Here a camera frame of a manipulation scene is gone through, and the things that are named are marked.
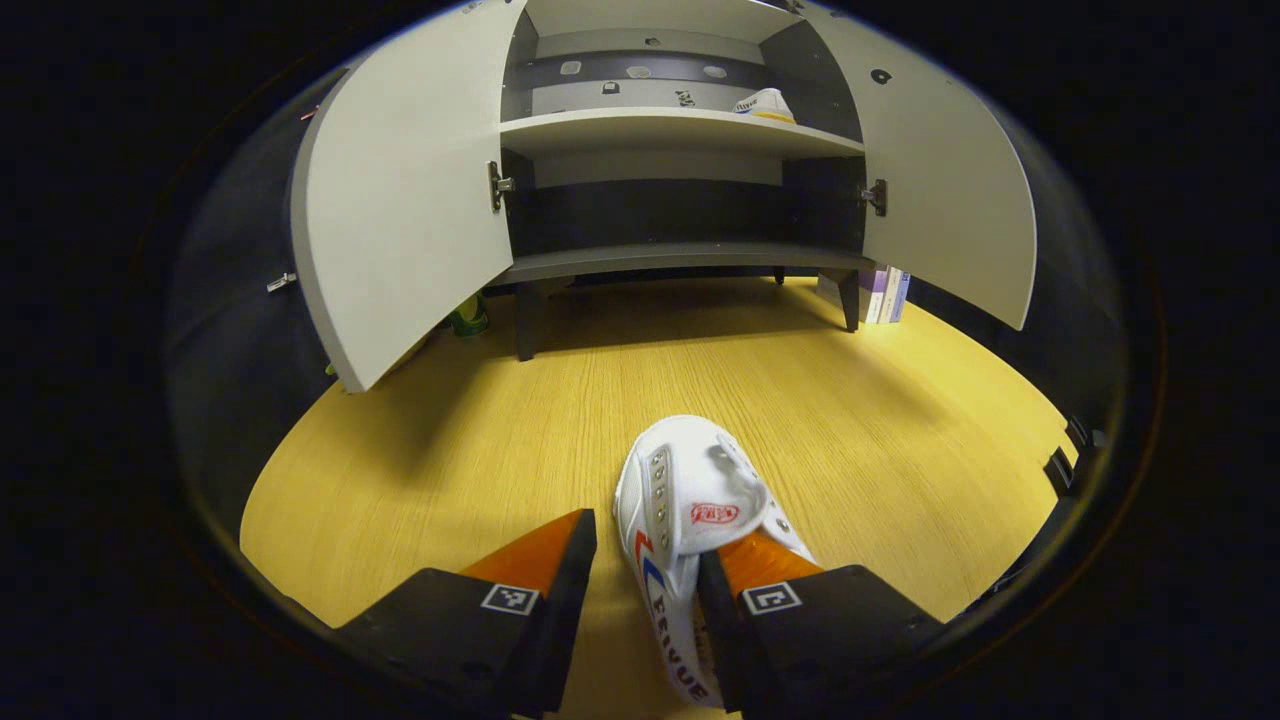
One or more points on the black backdrop cloth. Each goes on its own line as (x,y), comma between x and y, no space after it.
(240,330)

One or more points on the small black block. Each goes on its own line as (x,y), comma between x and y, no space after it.
(1085,433)
(1060,470)

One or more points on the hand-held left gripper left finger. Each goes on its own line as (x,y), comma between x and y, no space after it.
(560,620)

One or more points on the white and purple book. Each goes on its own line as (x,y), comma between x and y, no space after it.
(872,295)

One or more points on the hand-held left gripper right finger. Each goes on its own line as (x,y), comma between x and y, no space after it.
(725,640)

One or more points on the silver cloth clip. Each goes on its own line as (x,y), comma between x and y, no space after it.
(281,282)

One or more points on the metal door hinge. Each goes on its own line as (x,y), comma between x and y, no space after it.
(875,197)
(498,186)

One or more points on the white book orange print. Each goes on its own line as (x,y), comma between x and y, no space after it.
(887,295)

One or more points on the white canvas shoe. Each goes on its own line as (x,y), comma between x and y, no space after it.
(690,480)
(768,105)

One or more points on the small green bottle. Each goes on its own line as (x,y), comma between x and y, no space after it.
(468,318)

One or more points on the white shoe cabinet door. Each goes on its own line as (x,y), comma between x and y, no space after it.
(950,180)
(400,200)

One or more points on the pale blue book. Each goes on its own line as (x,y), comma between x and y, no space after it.
(901,295)

